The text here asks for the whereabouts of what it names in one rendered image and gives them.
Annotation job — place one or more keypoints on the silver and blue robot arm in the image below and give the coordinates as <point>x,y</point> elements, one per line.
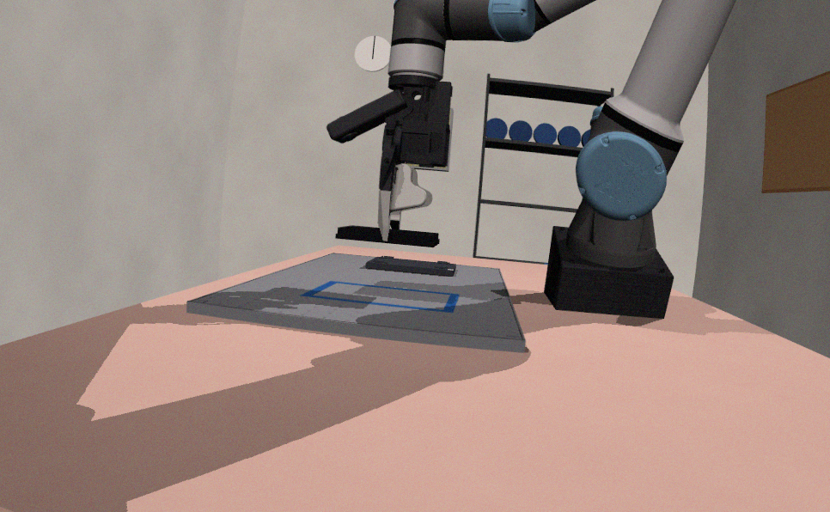
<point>622,173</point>

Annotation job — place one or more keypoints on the blue tape outline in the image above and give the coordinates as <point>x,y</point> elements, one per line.
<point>450,305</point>

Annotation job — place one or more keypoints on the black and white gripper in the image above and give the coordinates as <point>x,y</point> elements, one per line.
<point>412,142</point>

